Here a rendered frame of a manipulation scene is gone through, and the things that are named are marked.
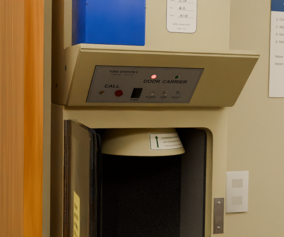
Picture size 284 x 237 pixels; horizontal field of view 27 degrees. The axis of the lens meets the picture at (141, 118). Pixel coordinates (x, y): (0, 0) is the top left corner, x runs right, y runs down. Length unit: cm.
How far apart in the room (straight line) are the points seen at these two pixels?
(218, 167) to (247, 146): 53
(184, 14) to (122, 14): 19
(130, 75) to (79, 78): 8
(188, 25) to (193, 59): 13
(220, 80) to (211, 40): 11
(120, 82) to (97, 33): 10
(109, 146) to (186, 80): 21
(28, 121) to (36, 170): 8
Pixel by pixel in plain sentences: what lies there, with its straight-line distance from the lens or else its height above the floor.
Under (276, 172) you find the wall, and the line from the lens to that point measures 173.
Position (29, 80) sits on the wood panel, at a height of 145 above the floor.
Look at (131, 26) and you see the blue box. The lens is 95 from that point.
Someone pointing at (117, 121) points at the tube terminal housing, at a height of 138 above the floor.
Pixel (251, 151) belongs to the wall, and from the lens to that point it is 168.
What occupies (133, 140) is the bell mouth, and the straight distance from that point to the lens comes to 111.
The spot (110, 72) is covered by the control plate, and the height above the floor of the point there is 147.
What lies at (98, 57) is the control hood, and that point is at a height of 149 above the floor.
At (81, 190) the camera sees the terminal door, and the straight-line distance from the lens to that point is 80.
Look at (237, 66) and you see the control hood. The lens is 104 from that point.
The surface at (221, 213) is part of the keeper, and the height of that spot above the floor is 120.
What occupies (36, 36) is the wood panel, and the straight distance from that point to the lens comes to 93.
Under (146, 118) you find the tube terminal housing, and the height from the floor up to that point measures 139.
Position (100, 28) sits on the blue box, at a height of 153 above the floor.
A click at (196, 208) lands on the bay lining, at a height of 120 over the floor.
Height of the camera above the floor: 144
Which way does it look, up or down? 3 degrees down
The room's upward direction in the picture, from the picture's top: 1 degrees clockwise
